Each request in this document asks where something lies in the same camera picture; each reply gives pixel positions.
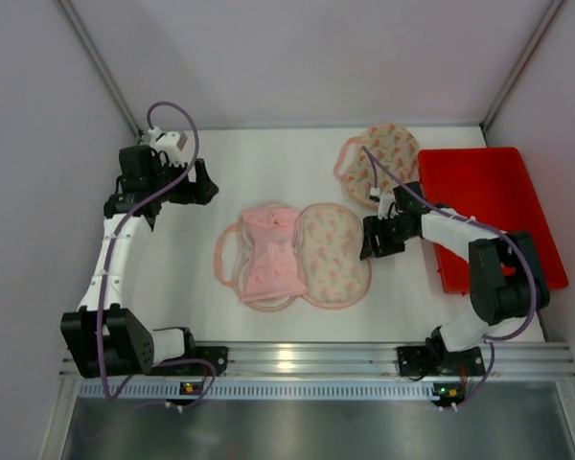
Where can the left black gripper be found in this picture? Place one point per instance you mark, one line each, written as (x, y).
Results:
(188, 181)

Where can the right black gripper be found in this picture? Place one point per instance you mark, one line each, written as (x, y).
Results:
(379, 236)

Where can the pink cloth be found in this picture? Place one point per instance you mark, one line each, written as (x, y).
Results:
(274, 269)

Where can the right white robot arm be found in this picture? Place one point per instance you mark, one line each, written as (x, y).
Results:
(507, 283)

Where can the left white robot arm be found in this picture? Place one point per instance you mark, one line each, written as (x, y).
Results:
(104, 335)

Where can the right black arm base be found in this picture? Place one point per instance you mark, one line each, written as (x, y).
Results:
(420, 361)

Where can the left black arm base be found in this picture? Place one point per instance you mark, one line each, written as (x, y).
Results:
(199, 364)

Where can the red plastic tray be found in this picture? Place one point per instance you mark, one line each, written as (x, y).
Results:
(493, 185)

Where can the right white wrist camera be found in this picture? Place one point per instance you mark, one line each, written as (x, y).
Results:
(382, 199)

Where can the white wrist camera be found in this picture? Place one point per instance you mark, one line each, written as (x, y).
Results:
(382, 199)
(171, 142)

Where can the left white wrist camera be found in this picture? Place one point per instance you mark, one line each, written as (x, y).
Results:
(171, 142)

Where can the aluminium mounting rail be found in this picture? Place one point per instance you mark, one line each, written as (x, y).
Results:
(509, 361)

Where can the slotted grey cable duct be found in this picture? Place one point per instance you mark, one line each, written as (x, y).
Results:
(293, 390)

